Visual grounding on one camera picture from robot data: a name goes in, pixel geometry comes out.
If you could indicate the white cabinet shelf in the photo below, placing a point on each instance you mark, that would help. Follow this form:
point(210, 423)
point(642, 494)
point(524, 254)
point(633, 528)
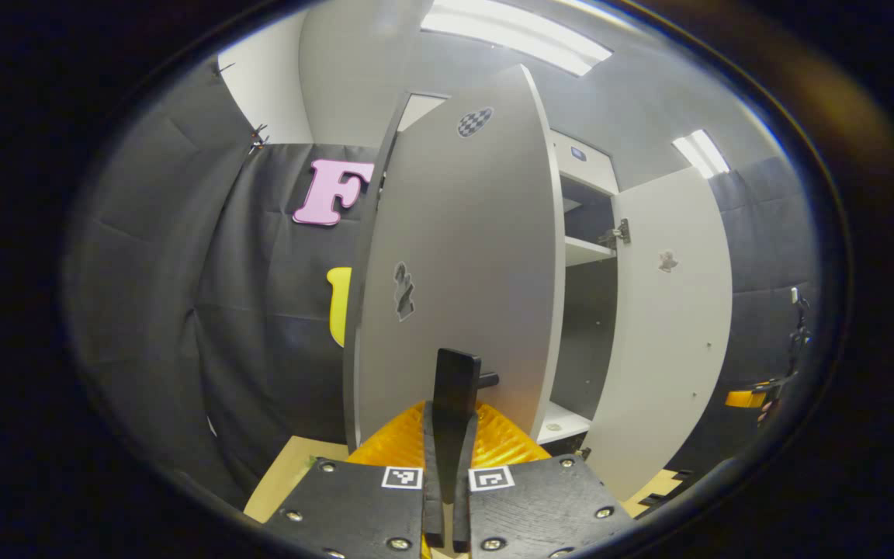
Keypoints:
point(587, 250)

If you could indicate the grey double-door shoe cabinet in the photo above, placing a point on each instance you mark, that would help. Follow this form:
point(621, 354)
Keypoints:
point(587, 326)

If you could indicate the grey cabinet top flap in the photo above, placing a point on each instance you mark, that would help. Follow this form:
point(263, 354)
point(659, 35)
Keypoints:
point(583, 163)

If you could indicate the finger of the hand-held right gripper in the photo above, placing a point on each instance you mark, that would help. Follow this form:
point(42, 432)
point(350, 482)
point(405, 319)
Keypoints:
point(746, 398)

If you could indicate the metal door hinge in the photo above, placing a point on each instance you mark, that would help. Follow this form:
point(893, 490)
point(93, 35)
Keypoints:
point(618, 233)
point(583, 452)

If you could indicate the ceiling light panel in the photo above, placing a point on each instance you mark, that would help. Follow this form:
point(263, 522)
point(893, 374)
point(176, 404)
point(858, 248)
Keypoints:
point(517, 35)
point(699, 151)

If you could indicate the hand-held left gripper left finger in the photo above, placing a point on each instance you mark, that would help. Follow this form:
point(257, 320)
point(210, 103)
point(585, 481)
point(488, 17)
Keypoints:
point(434, 505)

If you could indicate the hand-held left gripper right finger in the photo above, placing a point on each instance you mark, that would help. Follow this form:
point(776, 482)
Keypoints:
point(461, 505)

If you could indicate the black backdrop cloth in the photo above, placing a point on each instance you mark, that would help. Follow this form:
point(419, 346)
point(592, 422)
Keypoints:
point(765, 248)
point(136, 272)
point(284, 310)

